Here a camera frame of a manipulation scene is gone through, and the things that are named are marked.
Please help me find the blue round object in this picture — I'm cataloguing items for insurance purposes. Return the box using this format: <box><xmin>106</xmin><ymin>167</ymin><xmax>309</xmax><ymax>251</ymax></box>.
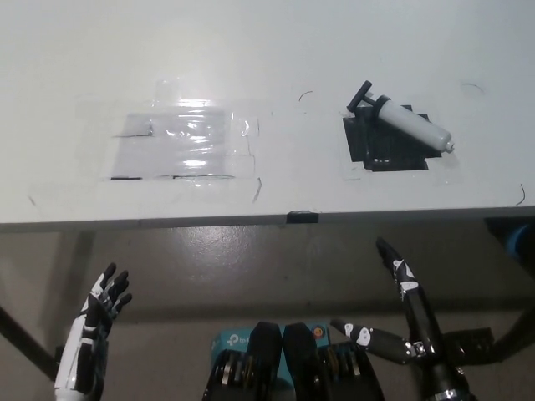
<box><xmin>504</xmin><ymin>224</ymin><xmax>535</xmax><ymax>260</ymax></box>

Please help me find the clear taped plastic sheet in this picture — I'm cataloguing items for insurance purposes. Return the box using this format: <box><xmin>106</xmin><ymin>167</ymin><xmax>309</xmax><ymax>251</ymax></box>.
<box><xmin>99</xmin><ymin>74</ymin><xmax>260</xmax><ymax>182</ymax></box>

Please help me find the white air pump black handle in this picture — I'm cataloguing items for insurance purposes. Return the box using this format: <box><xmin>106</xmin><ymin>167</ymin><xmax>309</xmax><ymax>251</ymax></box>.
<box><xmin>346</xmin><ymin>79</ymin><xmax>455</xmax><ymax>155</ymax></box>

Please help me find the black tape square patch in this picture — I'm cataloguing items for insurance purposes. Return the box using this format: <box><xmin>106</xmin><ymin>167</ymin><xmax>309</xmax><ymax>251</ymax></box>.
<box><xmin>342</xmin><ymin>104</ymin><xmax>445</xmax><ymax>172</ymax></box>

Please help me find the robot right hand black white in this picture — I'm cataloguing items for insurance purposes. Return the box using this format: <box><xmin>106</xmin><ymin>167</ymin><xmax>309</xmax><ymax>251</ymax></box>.
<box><xmin>329</xmin><ymin>236</ymin><xmax>466</xmax><ymax>394</ymax></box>

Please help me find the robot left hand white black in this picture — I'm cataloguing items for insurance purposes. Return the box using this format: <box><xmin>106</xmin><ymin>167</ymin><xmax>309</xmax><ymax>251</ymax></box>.
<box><xmin>53</xmin><ymin>261</ymin><xmax>135</xmax><ymax>401</ymax></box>

